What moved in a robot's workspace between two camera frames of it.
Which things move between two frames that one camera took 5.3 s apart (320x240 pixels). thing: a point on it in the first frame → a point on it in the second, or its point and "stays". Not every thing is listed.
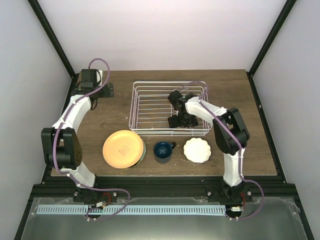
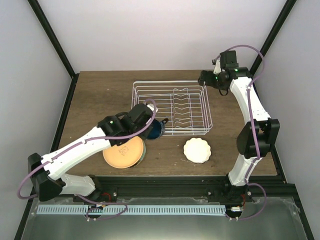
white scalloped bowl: (197, 150) stays
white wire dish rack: (150, 109) stays
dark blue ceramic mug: (162, 151) → (156, 130)
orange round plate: (123, 149) stays
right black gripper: (192, 122) → (202, 78)
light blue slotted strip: (59, 210) stays
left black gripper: (105, 93) → (144, 134)
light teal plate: (140, 161) stays
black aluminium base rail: (165, 188) stays
